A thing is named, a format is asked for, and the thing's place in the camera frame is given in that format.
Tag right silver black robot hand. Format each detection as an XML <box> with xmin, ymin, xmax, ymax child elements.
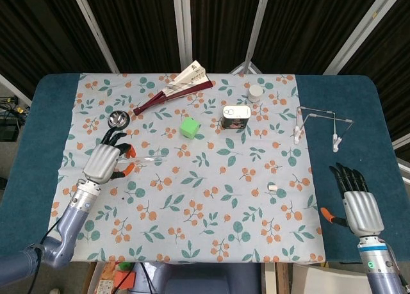
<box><xmin>320</xmin><ymin>162</ymin><xmax>385</xmax><ymax>239</ymax></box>

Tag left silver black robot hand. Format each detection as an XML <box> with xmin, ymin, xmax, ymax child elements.
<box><xmin>82</xmin><ymin>129</ymin><xmax>137</xmax><ymax>185</ymax></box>

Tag clear glass tube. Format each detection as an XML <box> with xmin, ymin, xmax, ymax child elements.
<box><xmin>117</xmin><ymin>155</ymin><xmax>168</xmax><ymax>165</ymax></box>

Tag round steel bowl, black rim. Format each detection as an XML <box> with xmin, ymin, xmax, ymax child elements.
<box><xmin>107</xmin><ymin>110</ymin><xmax>131</xmax><ymax>131</ymax></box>

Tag beige cardboard box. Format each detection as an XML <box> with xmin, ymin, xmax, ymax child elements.
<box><xmin>291</xmin><ymin>263</ymin><xmax>374</xmax><ymax>294</ymax></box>

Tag folding paper fan, maroon ribs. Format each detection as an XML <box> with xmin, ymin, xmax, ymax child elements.
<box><xmin>133</xmin><ymin>59</ymin><xmax>216</xmax><ymax>117</ymax></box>

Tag green cube block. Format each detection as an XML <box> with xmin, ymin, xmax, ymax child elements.
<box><xmin>179</xmin><ymin>116</ymin><xmax>202</xmax><ymax>139</ymax></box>

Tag black equipment box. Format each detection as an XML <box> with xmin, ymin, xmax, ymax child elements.
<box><xmin>0</xmin><ymin>117</ymin><xmax>22</xmax><ymax>143</ymax></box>

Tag brown wooden plank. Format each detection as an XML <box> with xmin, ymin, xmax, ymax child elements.
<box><xmin>275</xmin><ymin>262</ymin><xmax>292</xmax><ymax>294</ymax></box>

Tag floral printed tablecloth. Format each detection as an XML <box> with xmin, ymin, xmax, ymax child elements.
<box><xmin>40</xmin><ymin>72</ymin><xmax>327</xmax><ymax>265</ymax></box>

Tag dark blue table cover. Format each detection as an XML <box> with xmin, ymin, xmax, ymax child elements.
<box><xmin>0</xmin><ymin>72</ymin><xmax>408</xmax><ymax>265</ymax></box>

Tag white board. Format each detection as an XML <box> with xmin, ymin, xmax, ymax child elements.
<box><xmin>261</xmin><ymin>262</ymin><xmax>277</xmax><ymax>294</ymax></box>

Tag orange flat object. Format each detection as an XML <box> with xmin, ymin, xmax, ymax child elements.
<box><xmin>113</xmin><ymin>270</ymin><xmax>137</xmax><ymax>289</ymax></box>

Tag open cardboard box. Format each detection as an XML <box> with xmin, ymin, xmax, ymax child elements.
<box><xmin>85</xmin><ymin>261</ymin><xmax>135</xmax><ymax>294</ymax></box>

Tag black luncheon meat can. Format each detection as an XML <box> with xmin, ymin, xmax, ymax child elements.
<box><xmin>220</xmin><ymin>104</ymin><xmax>252</xmax><ymax>131</ymax></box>

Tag black pleated curtain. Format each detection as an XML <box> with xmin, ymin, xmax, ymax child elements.
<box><xmin>0</xmin><ymin>0</ymin><xmax>410</xmax><ymax>141</ymax></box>

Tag blue-grey robot torso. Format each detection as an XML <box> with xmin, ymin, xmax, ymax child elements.
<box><xmin>133</xmin><ymin>261</ymin><xmax>263</xmax><ymax>294</ymax></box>

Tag small white round jar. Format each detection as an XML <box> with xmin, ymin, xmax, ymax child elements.
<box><xmin>247</xmin><ymin>84</ymin><xmax>265</xmax><ymax>103</ymax></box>

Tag grey tripod stand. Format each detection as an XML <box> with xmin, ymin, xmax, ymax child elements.
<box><xmin>229</xmin><ymin>52</ymin><xmax>264</xmax><ymax>74</ymax></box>

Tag white partition frame post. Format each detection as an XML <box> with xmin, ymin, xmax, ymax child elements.
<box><xmin>69</xmin><ymin>0</ymin><xmax>120</xmax><ymax>73</ymax></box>
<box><xmin>247</xmin><ymin>0</ymin><xmax>272</xmax><ymax>63</ymax></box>
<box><xmin>172</xmin><ymin>0</ymin><xmax>193</xmax><ymax>72</ymax></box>
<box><xmin>0</xmin><ymin>74</ymin><xmax>33</xmax><ymax>102</ymax></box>
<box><xmin>392</xmin><ymin>136</ymin><xmax>410</xmax><ymax>183</ymax></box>
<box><xmin>322</xmin><ymin>0</ymin><xmax>403</xmax><ymax>76</ymax></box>

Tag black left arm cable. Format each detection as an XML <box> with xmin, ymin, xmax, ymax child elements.
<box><xmin>27</xmin><ymin>216</ymin><xmax>63</xmax><ymax>294</ymax></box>

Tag wire hanger with white clips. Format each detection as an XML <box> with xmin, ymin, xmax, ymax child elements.
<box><xmin>291</xmin><ymin>105</ymin><xmax>356</xmax><ymax>153</ymax></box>

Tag black torso cable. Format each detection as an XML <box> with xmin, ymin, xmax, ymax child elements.
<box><xmin>140</xmin><ymin>262</ymin><xmax>154</xmax><ymax>294</ymax></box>

